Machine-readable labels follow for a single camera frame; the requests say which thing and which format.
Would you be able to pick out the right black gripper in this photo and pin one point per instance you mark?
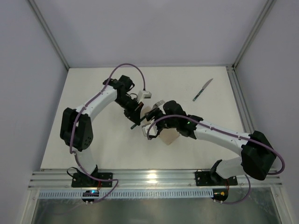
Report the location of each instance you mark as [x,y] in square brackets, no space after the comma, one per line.
[156,115]

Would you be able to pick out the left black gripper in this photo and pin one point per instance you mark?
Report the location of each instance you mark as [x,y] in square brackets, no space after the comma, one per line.
[134,114]

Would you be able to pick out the beige cloth napkin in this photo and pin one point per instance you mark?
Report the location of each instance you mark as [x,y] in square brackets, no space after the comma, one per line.
[167,136]

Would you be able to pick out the fork with green handle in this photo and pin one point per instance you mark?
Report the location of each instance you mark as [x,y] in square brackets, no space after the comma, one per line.
[148,109]

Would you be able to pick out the knife with green handle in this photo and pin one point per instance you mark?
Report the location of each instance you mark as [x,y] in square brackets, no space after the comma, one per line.
[202,89]

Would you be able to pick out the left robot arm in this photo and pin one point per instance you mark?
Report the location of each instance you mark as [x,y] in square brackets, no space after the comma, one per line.
[76,128]

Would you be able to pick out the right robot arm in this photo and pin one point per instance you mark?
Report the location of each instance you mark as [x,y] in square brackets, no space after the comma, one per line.
[229,139]

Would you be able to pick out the right controller board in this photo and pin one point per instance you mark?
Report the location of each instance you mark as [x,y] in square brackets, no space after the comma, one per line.
[220,195]

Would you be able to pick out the controller board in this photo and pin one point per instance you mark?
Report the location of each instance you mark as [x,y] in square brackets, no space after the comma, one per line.
[90,196]
[220,195]

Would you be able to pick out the left controller board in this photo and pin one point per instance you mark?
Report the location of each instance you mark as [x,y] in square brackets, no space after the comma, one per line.
[90,196]

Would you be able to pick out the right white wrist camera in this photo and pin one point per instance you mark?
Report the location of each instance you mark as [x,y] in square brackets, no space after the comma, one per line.
[147,131]

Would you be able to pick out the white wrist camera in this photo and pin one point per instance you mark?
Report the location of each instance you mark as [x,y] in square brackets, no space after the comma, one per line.
[147,131]
[142,95]

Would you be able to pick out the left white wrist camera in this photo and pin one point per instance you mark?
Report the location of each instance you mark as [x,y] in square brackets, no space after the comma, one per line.
[142,95]

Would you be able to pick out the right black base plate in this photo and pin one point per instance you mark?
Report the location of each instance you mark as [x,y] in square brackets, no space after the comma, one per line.
[205,178]

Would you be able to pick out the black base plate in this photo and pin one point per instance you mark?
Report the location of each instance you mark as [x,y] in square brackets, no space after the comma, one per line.
[80,180]
[205,178]

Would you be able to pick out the right aluminium side rail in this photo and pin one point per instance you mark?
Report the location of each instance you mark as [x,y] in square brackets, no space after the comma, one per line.
[243,105]

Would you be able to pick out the front aluminium rail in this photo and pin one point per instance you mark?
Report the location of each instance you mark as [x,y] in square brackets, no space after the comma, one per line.
[148,179]

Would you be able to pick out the slotted cable duct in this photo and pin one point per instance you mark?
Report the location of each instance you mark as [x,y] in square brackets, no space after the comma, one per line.
[129,193]

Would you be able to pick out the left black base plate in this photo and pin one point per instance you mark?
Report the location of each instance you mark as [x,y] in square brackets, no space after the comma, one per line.
[80,180]

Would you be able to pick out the left aluminium frame post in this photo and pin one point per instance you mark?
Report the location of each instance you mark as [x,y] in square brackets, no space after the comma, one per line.
[41,20]

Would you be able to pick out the aluminium frame post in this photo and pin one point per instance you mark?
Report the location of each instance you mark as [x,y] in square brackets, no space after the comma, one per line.
[262,16]
[41,20]

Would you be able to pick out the right aluminium frame post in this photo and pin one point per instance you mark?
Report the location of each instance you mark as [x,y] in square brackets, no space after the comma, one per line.
[262,16]

